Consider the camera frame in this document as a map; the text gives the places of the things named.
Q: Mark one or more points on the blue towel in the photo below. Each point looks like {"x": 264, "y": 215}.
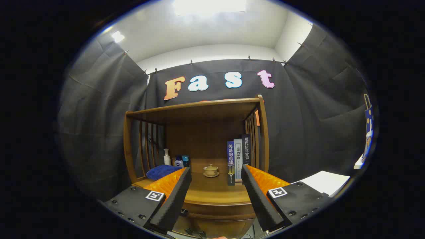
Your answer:
{"x": 162, "y": 172}

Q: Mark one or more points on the white pump bottle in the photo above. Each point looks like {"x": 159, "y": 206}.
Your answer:
{"x": 167, "y": 160}

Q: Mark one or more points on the white ledge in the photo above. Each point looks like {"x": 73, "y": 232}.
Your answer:
{"x": 359, "y": 163}

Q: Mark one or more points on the ceiling light panel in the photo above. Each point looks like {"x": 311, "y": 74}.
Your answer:
{"x": 209, "y": 6}

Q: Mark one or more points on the teal bottle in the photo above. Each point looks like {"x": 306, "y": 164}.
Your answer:
{"x": 185, "y": 161}

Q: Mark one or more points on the white side cabinet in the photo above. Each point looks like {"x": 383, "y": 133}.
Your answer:
{"x": 325, "y": 182}

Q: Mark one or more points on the pale grey spine book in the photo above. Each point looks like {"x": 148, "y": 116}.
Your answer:
{"x": 238, "y": 159}

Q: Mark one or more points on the wooden cabinet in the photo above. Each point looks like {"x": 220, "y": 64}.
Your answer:
{"x": 199, "y": 132}

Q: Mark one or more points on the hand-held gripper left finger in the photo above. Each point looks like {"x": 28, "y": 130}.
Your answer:
{"x": 176, "y": 199}

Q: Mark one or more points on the blue paper bag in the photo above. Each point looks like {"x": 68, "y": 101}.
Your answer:
{"x": 369, "y": 122}

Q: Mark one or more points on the small ceiling light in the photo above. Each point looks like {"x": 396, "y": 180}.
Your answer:
{"x": 118, "y": 36}

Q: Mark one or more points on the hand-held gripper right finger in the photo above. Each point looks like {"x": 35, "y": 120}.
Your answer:
{"x": 259, "y": 199}

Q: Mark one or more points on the wooden countertop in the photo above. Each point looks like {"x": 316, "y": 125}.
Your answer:
{"x": 215, "y": 189}

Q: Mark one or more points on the black spine book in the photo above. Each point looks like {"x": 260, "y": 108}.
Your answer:
{"x": 246, "y": 149}

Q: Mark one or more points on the wooden drawer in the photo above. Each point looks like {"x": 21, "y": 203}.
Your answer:
{"x": 219, "y": 209}

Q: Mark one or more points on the beige lidded teacup with saucer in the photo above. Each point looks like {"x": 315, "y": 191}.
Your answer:
{"x": 211, "y": 170}

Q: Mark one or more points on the small blue-capped white bottle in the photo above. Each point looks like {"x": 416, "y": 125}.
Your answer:
{"x": 178, "y": 163}

